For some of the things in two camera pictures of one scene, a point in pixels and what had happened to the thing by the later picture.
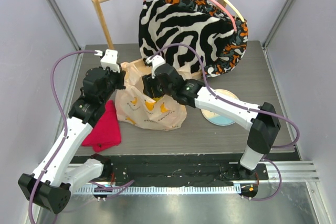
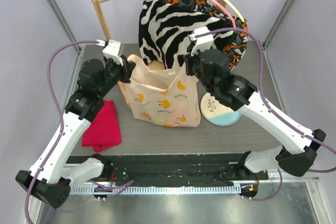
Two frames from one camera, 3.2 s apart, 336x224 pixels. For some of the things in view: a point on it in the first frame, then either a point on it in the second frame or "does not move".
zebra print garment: x=189 y=39 does not move
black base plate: x=185 y=167 does not move
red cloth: x=106 y=133 does not move
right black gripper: x=148 y=86 to x=189 y=64
